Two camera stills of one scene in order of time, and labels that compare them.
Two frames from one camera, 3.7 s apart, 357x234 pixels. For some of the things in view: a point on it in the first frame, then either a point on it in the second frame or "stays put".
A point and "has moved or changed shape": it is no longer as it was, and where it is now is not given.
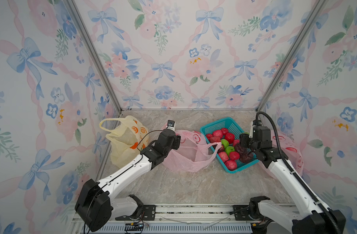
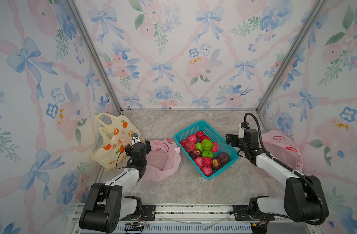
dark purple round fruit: [245, 156] has moved or changed shape
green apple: [229, 149] → [207, 153]
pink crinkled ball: [217, 133] → [192, 138]
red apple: [229, 137] has moved or changed shape
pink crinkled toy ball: [234, 155] → [215, 147]
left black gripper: [177, 142] → [128, 150]
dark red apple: [221, 149] → [195, 153]
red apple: [214, 139] → [190, 146]
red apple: [223, 156] → [198, 161]
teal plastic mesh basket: [232, 127] → [206, 149]
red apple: [225, 131] → [199, 134]
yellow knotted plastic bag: [127, 140] has moved or changed shape
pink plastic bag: [194, 155] has moved or changed shape
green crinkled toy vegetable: [225, 143] → [199, 146]
